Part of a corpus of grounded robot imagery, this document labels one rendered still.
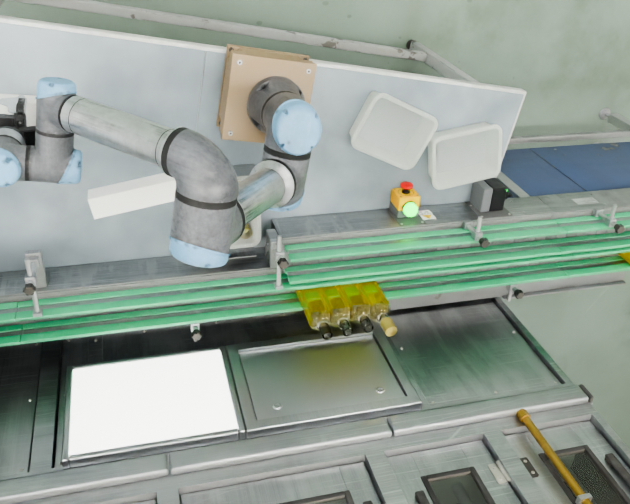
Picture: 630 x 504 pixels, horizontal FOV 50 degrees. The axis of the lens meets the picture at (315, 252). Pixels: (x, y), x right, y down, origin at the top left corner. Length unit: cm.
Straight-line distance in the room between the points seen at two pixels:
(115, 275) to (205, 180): 81
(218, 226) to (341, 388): 75
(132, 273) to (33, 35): 67
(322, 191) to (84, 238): 70
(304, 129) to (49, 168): 56
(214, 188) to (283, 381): 78
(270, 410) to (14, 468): 62
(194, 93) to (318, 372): 82
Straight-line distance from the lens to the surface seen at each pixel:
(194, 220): 126
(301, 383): 187
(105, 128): 138
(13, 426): 192
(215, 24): 240
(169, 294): 193
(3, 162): 151
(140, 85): 185
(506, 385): 203
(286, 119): 159
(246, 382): 188
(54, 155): 151
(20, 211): 200
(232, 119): 179
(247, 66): 177
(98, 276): 200
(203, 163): 124
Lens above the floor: 252
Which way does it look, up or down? 55 degrees down
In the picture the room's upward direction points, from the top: 153 degrees clockwise
